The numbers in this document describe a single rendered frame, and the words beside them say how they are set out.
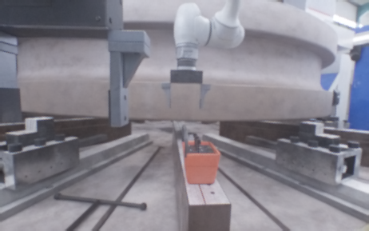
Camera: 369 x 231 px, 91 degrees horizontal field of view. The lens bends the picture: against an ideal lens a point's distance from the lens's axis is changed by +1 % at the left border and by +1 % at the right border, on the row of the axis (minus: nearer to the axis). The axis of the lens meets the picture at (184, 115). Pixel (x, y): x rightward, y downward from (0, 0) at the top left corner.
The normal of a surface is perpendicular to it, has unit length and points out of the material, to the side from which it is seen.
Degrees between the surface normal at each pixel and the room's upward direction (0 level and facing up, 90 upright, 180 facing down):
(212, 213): 90
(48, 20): 90
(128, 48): 90
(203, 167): 97
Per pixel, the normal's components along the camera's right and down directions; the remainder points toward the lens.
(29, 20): -0.01, 0.11
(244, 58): 0.29, 0.11
